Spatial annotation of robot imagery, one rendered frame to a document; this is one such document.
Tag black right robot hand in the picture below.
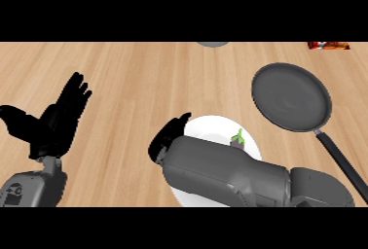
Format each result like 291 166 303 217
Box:
146 112 192 165

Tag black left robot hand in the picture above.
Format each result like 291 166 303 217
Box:
0 71 93 160

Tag white plate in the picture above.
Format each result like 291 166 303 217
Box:
170 115 264 208

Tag green-stemmed grey squash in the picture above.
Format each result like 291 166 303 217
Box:
230 127 247 152

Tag dark grey frying pan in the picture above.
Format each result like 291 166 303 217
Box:
249 62 368 206

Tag grey round object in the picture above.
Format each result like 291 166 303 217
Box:
195 41 230 49

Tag red and orange object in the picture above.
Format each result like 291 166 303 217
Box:
306 41 351 51

